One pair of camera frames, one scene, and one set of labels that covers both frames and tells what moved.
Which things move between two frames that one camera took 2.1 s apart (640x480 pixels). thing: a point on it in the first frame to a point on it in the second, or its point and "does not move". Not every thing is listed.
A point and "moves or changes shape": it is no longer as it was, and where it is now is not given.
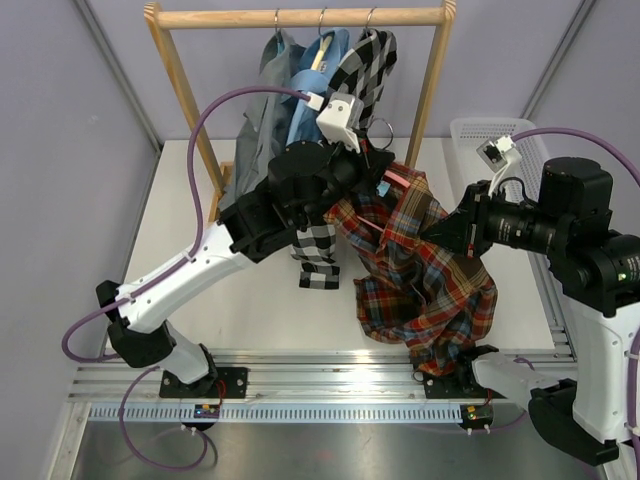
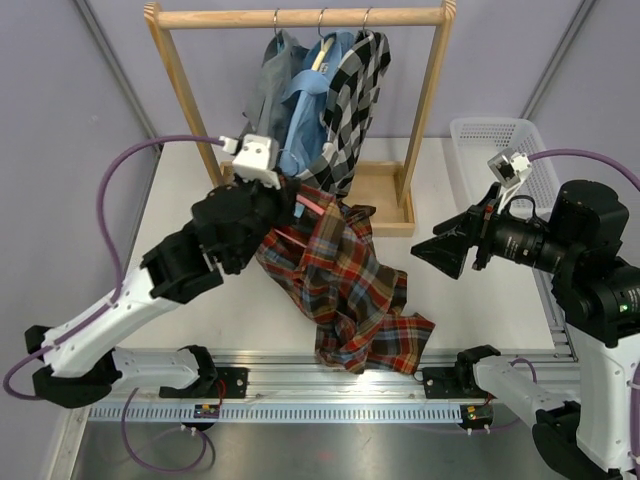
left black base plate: x=231 y=382 does not move
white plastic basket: x=467 y=134 does not move
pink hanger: x=370 y=223 moves or changes shape
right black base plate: x=461 y=383 does not move
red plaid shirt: x=436 y=303 to x=325 y=259
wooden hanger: x=324 y=43 does not move
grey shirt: x=264 y=131 does not move
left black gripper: x=369 y=165 to x=285 y=197
